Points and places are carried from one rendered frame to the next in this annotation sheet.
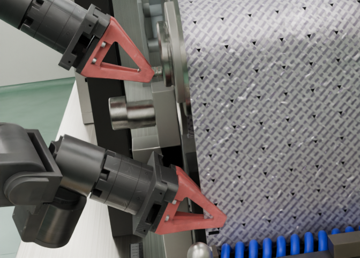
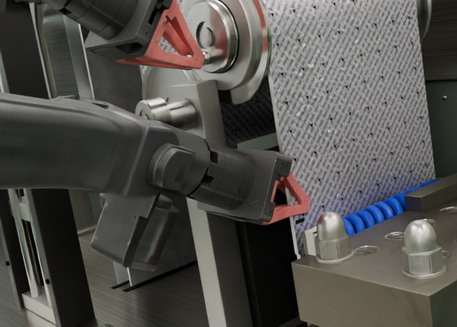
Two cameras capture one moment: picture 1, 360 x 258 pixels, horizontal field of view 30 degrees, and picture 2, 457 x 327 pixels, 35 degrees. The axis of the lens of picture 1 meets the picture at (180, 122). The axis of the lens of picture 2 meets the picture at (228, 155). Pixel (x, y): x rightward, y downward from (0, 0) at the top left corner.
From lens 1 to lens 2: 47 cm
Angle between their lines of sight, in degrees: 34
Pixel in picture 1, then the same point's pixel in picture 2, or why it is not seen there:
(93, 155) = (195, 137)
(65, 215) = (170, 219)
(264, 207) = (337, 185)
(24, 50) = not seen: outside the picture
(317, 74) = (363, 39)
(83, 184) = (195, 170)
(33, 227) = (135, 243)
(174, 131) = (219, 128)
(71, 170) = not seen: hidden behind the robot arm
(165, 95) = (209, 86)
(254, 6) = not seen: outside the picture
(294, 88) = (348, 54)
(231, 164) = (308, 140)
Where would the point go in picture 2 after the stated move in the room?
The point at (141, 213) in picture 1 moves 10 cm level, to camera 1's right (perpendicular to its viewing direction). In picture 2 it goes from (264, 192) to (342, 166)
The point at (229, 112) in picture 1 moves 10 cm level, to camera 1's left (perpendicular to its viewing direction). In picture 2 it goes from (302, 82) to (223, 101)
